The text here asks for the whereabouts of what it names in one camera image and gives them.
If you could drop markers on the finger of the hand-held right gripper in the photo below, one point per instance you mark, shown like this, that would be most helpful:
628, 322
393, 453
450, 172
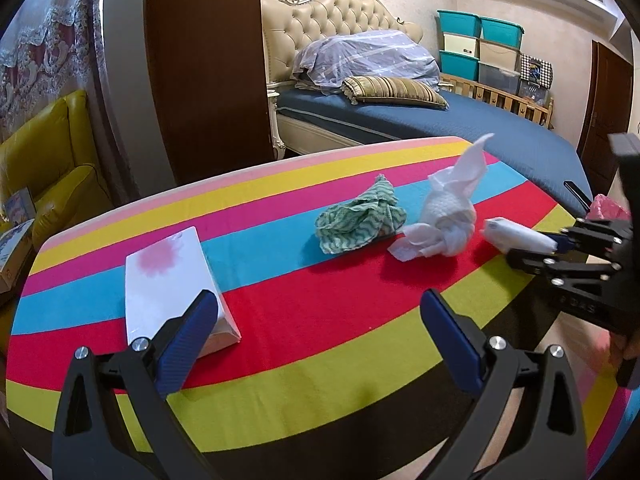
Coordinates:
565, 267
562, 244

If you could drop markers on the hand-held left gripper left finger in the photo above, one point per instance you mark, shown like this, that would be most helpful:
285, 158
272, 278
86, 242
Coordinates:
190, 340

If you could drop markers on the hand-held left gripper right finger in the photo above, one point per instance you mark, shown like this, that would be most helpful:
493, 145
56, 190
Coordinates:
450, 345

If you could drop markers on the white paper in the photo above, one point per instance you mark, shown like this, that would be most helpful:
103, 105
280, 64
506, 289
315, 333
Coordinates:
515, 235

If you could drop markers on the pink plastic bag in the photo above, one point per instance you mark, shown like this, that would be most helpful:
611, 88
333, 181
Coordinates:
607, 207

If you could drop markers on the white box with pink stain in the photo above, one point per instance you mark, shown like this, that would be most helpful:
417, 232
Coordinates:
160, 280

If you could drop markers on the white crumpled paper towel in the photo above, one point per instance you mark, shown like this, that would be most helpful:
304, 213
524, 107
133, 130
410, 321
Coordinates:
445, 210

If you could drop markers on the striped colourful tablecloth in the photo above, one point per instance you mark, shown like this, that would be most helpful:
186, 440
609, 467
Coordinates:
325, 310

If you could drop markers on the blue bed mattress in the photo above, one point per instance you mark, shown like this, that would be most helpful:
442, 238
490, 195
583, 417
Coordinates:
500, 130

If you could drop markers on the dark brown room door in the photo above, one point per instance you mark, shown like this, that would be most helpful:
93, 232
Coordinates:
605, 100

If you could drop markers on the green wavy patterned cloth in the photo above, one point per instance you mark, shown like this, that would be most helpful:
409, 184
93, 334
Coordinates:
360, 220

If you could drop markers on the black white checkered bag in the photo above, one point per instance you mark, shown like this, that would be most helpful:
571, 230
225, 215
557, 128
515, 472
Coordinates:
535, 67

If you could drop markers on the flat printed cardboard box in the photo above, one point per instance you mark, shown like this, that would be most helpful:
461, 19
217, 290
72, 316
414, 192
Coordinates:
15, 255

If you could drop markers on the stack of plastic storage boxes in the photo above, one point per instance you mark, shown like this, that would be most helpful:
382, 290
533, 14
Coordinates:
480, 50

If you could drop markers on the printed picture book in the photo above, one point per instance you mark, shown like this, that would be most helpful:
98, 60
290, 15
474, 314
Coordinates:
20, 205

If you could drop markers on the yellow leather armchair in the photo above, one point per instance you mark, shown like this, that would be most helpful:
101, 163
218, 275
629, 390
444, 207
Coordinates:
60, 160

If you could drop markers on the gold striped pillow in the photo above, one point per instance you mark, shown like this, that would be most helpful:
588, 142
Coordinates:
395, 91

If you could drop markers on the purple striped blanket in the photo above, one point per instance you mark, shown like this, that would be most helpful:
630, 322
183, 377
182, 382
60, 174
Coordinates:
365, 55

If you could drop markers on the brown wooden door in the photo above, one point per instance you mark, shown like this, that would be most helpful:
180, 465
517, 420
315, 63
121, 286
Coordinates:
200, 60

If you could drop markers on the wooden crib rail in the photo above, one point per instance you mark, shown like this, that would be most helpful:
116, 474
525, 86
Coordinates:
500, 95

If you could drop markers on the cream tufted bed frame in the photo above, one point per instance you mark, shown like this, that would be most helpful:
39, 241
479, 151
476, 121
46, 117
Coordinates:
325, 15

